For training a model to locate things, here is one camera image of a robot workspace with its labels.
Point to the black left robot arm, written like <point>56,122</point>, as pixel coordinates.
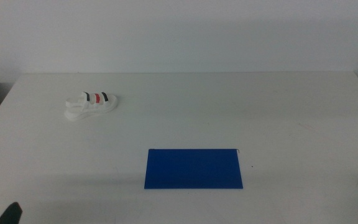
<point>11,215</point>

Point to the blue rectangular mat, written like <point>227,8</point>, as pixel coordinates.
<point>194,169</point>

